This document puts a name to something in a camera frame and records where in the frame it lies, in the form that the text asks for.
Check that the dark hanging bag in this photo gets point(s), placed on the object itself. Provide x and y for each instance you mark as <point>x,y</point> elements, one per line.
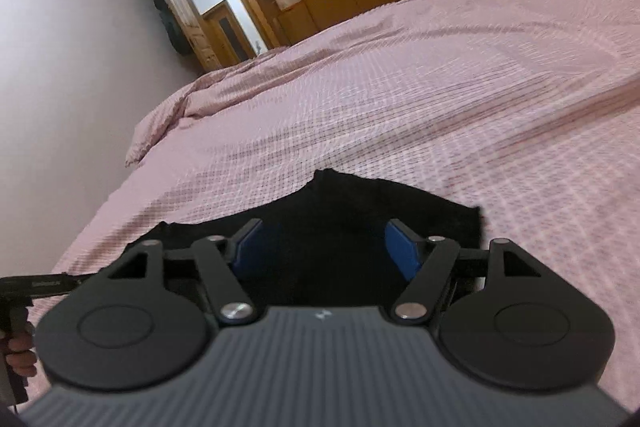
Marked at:
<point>169,24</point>

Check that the black garment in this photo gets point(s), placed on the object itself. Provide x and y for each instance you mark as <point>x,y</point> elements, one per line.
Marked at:
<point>340,237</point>

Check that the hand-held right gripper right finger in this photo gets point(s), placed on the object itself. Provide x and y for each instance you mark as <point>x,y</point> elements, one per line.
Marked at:
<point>403,253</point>

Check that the pink checked duvet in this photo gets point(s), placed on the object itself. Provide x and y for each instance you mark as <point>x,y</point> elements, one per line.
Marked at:
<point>400,97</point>

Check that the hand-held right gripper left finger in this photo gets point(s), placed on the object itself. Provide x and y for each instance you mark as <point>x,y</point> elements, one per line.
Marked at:
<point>250,248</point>

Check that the person's left hand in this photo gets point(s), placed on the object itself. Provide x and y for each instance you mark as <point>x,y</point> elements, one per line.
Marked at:
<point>21,354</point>

